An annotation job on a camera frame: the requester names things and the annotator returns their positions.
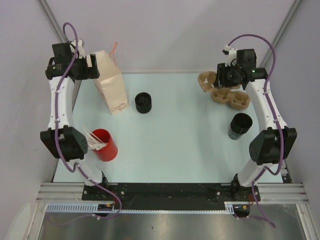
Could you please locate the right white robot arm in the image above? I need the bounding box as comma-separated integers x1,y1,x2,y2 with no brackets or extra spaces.
214,45,297,201

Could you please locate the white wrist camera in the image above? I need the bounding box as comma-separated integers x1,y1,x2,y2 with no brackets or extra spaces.
69,38,86,59
222,45,238,67

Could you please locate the red cylindrical container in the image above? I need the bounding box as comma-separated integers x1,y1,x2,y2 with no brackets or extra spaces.
91,128,118,162

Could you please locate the beige paper takeout bag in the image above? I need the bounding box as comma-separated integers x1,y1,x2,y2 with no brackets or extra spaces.
94,42,129,116

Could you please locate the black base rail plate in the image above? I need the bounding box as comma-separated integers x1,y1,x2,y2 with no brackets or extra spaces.
81,182,261,207

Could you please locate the tall black coffee cup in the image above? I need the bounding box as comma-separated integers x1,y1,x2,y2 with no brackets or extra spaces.
228,113,253,140

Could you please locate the brown pulp cup carrier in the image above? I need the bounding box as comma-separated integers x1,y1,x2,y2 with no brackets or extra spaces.
197,71,218,93
210,88,251,110

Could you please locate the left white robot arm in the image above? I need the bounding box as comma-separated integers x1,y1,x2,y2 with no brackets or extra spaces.
40,39,111,201

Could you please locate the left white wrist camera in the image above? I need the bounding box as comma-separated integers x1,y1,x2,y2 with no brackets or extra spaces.
69,38,86,59

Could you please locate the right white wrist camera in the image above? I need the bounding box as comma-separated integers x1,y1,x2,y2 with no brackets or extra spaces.
222,45,238,67

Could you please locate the short black coffee cup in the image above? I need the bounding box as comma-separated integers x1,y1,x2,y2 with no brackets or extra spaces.
134,92,152,114

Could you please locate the white slotted cable duct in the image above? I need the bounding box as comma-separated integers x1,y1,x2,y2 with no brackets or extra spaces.
46,202,251,214

